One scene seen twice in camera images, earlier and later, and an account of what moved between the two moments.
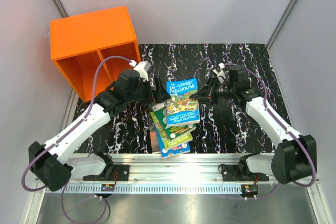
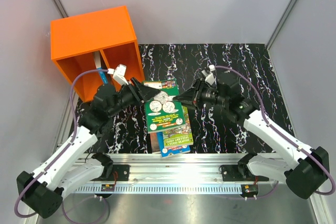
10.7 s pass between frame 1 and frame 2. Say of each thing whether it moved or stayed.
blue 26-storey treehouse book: moved
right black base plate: stayed
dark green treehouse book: moved
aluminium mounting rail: stayed
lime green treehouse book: stayed
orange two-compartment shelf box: stayed
